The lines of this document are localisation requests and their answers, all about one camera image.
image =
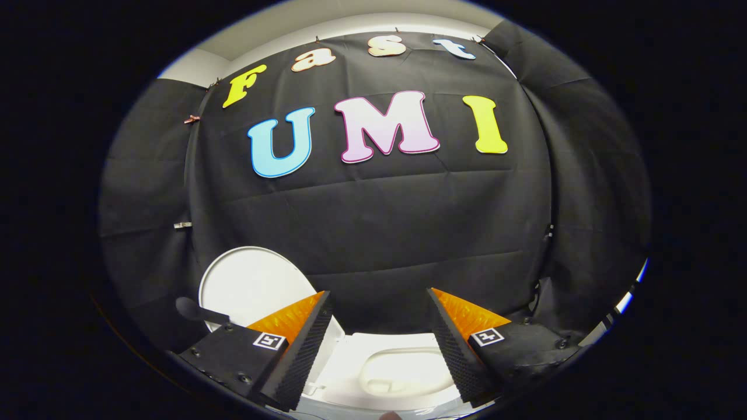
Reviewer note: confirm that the white toilet bowl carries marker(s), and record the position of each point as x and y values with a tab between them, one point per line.
408	373

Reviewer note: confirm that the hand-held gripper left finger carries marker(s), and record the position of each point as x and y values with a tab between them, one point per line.
303	356

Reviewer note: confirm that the white toilet lid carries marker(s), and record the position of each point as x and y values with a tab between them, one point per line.
251	286

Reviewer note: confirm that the silver cloth clip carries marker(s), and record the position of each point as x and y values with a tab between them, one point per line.
182	224

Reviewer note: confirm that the white and black striped board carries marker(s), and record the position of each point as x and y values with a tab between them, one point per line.
625	302

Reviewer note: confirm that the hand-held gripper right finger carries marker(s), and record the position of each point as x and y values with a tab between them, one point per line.
452	350

